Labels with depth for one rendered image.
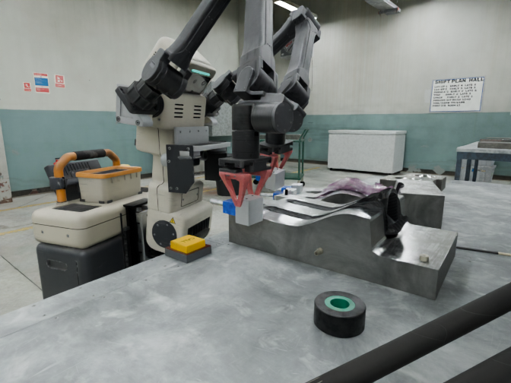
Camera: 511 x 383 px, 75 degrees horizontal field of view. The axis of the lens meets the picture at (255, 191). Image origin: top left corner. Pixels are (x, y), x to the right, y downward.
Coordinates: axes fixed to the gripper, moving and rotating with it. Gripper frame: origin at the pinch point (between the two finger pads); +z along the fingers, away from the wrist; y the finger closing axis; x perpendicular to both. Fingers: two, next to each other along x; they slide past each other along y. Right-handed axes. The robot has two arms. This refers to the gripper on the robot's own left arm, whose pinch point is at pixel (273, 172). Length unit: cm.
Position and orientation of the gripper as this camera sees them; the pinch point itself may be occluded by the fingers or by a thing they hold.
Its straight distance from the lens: 100.0
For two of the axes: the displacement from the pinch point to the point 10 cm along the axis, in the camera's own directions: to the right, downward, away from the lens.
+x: -7.9, -2.7, 5.5
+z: -0.3, 9.2, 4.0
